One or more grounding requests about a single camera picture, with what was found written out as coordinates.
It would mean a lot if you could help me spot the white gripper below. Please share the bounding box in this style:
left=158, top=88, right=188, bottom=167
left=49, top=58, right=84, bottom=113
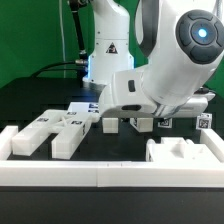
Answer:
left=98, top=66, right=215, bottom=118

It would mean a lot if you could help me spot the white chair seat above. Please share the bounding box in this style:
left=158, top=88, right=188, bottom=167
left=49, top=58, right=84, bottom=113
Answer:
left=145, top=137, right=219, bottom=163

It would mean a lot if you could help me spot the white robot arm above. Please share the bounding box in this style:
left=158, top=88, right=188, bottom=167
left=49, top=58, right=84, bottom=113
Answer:
left=68, top=0, right=224, bottom=118

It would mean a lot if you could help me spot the white chair back piece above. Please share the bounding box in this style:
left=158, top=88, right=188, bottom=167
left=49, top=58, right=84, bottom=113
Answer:
left=12, top=110, right=100, bottom=160

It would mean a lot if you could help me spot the white sheet with tags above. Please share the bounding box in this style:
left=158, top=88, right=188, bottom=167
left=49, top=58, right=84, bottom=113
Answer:
left=68, top=102, right=99, bottom=113

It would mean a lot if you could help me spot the white U-shaped fence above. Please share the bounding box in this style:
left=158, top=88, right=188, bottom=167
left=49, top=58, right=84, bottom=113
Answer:
left=0, top=126, right=224, bottom=188

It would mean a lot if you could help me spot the black cable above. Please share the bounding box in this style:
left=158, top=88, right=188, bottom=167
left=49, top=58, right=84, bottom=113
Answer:
left=31, top=60, right=88, bottom=78

